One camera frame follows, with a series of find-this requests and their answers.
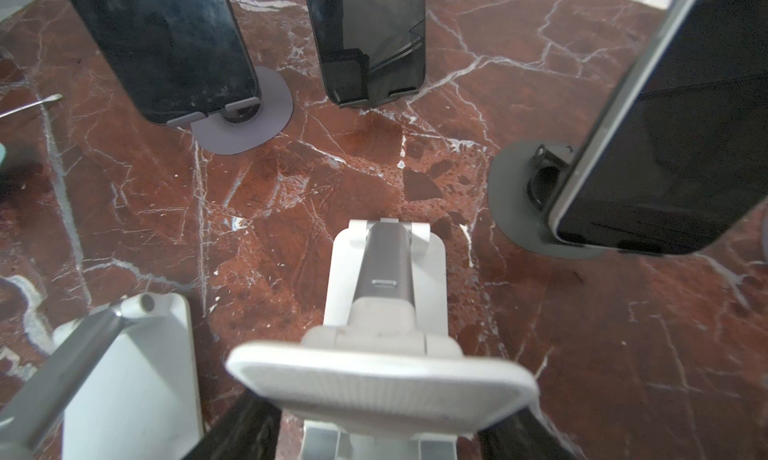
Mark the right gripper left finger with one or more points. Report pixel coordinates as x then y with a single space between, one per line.
249 430

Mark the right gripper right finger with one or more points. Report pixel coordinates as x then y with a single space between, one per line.
521 436

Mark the black phone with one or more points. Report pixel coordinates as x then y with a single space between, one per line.
173 58
678 155
371 52

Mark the white phone stand front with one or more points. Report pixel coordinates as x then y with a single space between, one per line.
122 381

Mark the dark grey round stand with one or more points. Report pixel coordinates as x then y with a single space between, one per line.
522 179

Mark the grey stand far left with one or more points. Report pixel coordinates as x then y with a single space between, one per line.
219 136

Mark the white phone stand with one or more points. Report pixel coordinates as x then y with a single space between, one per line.
122 381
381 378

